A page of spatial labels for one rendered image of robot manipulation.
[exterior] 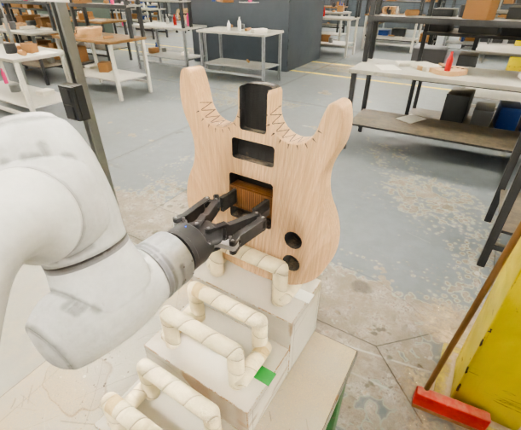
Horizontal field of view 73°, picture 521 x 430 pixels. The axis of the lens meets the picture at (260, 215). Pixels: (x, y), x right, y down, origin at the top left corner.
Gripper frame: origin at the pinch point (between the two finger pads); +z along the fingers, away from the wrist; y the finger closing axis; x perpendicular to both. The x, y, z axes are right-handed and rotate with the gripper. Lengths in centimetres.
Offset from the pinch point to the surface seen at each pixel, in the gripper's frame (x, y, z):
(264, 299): -21.0, 5.9, -2.5
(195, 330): -18.9, 0.5, -18.4
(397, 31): -46, -269, 1226
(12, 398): -40, -33, -41
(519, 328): -68, 69, 79
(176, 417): -37.9, 0.0, -25.5
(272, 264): -10.4, 7.6, -3.0
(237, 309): -18.5, 4.1, -10.1
